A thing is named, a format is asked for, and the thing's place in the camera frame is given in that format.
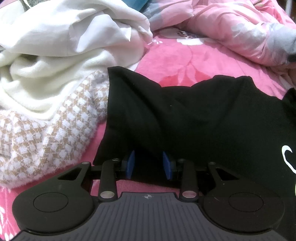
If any blue patterned quilt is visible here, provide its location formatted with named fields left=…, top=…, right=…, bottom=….
left=122, top=0, right=149, bottom=11

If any white shirt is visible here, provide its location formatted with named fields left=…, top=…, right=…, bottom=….
left=1, top=1, right=152, bottom=57

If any black t-shirt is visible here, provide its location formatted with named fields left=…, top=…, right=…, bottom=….
left=93, top=67, right=295, bottom=240

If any pink grey floral duvet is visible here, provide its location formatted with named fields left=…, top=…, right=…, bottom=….
left=142, top=1, right=295, bottom=68

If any cream fleece garment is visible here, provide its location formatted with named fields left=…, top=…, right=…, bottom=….
left=1, top=40, right=144, bottom=120

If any beige houndstooth garment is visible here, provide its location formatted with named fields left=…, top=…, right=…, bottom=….
left=1, top=71, right=109, bottom=189

